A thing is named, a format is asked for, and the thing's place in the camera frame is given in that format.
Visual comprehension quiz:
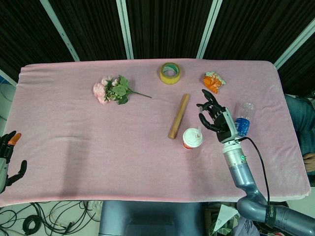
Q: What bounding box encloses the red white drink cup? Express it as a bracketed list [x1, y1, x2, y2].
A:
[182, 127, 204, 151]

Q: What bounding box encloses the wooden rolling pin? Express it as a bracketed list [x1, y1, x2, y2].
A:
[168, 94, 191, 140]

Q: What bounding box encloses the white paper sheet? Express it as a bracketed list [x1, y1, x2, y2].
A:
[213, 204, 238, 233]

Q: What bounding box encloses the black arm strap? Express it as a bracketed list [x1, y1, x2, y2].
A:
[264, 205, 278, 228]

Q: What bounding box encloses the yellow packing tape roll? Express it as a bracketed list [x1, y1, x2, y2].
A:
[157, 62, 183, 85]

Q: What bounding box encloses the person leg in jeans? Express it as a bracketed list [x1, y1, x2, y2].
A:
[284, 94, 315, 155]

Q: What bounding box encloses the pink artificial flower bouquet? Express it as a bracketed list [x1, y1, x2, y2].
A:
[93, 75, 153, 106]

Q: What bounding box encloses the black floor cable bundle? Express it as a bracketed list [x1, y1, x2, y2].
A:
[0, 200, 103, 236]

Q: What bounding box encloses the pink table cloth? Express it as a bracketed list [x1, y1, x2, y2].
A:
[0, 58, 311, 207]

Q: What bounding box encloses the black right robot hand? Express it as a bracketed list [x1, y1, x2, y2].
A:
[196, 88, 240, 144]

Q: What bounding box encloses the person hand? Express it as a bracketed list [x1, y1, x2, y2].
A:
[303, 152, 315, 173]

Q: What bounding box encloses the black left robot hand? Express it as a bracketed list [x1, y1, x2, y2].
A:
[0, 130, 28, 195]

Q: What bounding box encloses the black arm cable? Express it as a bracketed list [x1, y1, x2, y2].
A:
[235, 136, 271, 207]

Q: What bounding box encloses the clear bottle blue label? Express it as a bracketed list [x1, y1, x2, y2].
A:
[233, 101, 256, 137]

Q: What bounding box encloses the orange snack packet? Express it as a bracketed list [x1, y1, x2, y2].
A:
[202, 71, 227, 94]

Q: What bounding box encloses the white partition post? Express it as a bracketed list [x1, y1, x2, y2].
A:
[40, 0, 80, 62]
[196, 0, 223, 59]
[116, 0, 134, 59]
[274, 18, 315, 69]

